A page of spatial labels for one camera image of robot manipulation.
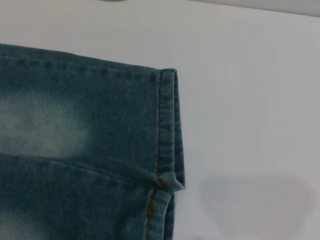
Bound blue denim shorts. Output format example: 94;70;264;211
0;42;187;240

